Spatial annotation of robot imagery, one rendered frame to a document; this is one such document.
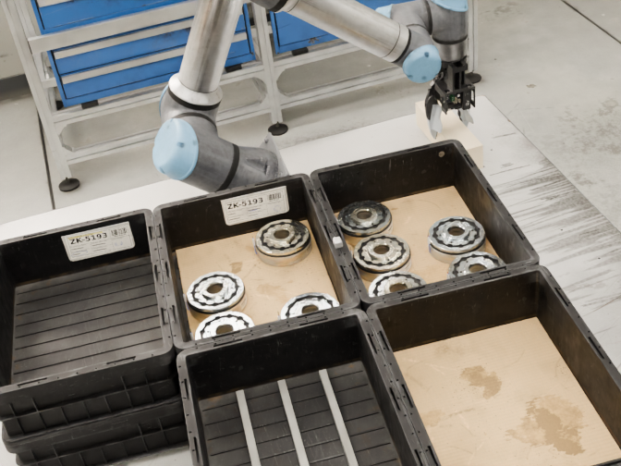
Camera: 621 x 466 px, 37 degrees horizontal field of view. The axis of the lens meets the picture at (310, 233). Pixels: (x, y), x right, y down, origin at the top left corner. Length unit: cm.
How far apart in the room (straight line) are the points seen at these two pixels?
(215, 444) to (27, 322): 48
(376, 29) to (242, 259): 50
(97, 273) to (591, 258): 96
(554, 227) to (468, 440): 70
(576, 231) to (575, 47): 225
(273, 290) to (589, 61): 261
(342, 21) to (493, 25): 262
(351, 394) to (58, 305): 59
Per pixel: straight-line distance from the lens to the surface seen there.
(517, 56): 410
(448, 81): 207
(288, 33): 355
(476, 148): 210
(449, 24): 200
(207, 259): 177
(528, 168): 216
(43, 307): 178
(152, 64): 348
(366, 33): 181
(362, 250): 169
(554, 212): 203
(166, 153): 192
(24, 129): 414
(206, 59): 194
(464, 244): 168
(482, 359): 152
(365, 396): 148
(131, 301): 173
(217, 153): 192
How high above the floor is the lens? 192
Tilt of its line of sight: 38 degrees down
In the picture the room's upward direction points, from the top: 8 degrees counter-clockwise
